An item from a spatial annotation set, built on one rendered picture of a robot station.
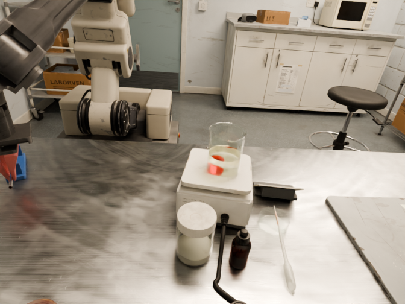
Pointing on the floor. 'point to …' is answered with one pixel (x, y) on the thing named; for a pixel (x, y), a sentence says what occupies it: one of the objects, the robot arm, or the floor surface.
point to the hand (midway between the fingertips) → (11, 176)
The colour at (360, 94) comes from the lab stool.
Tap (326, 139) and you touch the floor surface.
